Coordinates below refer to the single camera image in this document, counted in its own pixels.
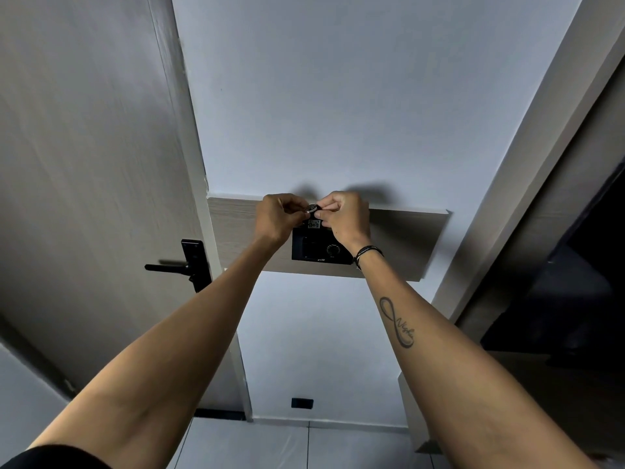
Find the person's right forearm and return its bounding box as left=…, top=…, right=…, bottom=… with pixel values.
left=354, top=246, right=600, bottom=469

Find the white door frame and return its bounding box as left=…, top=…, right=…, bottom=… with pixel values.
left=146, top=0, right=254, bottom=422

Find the person's left hand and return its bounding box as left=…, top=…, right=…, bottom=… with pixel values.
left=253, top=193, right=311, bottom=250

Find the light wooden wall shelf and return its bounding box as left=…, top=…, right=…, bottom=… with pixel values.
left=207, top=192, right=450, bottom=283

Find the person's right hand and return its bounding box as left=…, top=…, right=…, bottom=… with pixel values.
left=314, top=191, right=372, bottom=254

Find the person's left forearm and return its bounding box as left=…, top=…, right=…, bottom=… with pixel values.
left=27, top=236, right=281, bottom=469

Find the beige door frame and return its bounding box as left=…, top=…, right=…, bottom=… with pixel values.
left=398, top=0, right=625, bottom=455

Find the grey wooden door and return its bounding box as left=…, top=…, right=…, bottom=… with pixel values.
left=0, top=0, right=245, bottom=420

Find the black box device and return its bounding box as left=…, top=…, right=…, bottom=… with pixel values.
left=291, top=217, right=354, bottom=265

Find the black shirt sleeve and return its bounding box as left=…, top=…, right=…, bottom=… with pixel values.
left=0, top=444, right=113, bottom=469

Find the black door handle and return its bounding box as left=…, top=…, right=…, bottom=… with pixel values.
left=145, top=239, right=214, bottom=293

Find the black cord bracelet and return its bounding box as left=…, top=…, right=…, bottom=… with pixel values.
left=354, top=245, right=384, bottom=270

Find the white baseboard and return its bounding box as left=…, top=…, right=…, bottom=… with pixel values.
left=251, top=417, right=409, bottom=433

